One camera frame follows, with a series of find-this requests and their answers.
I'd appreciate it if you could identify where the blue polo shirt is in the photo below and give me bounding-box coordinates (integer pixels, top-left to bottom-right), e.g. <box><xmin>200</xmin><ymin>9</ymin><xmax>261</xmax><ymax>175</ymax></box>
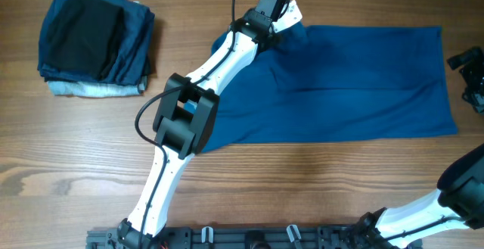
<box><xmin>205</xmin><ymin>24</ymin><xmax>458</xmax><ymax>151</ymax></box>

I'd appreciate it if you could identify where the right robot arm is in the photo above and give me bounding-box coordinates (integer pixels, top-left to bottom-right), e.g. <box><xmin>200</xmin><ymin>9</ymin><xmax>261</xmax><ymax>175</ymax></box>
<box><xmin>349</xmin><ymin>145</ymin><xmax>483</xmax><ymax>248</ymax></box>

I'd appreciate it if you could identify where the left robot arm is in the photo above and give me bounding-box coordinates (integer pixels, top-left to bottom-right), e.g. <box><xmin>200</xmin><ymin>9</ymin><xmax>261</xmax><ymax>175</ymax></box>
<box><xmin>117</xmin><ymin>0</ymin><xmax>300</xmax><ymax>248</ymax></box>

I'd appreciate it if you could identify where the navy blue folded garment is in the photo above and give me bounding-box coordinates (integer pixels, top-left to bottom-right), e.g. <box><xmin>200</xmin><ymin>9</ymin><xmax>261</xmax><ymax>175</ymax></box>
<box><xmin>38</xmin><ymin>0</ymin><xmax>155</xmax><ymax>86</ymax></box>

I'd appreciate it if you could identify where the black folded garment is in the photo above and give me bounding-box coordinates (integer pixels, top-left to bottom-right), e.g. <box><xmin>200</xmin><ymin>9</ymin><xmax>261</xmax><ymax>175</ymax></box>
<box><xmin>45</xmin><ymin>0</ymin><xmax>125</xmax><ymax>80</ymax></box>

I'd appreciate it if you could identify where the light grey folded garment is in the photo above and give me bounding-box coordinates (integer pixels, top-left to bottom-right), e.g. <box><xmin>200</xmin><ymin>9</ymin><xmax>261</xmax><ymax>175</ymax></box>
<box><xmin>47</xmin><ymin>76</ymin><xmax>147</xmax><ymax>98</ymax></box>

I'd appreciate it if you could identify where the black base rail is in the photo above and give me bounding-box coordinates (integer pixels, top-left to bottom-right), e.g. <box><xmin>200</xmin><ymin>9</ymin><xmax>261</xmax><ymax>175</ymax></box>
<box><xmin>85</xmin><ymin>223</ymin><xmax>424</xmax><ymax>249</ymax></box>

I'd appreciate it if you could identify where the left black cable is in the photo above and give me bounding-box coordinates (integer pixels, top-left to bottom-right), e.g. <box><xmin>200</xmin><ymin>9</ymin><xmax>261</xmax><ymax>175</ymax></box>
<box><xmin>134</xmin><ymin>0</ymin><xmax>296</xmax><ymax>249</ymax></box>

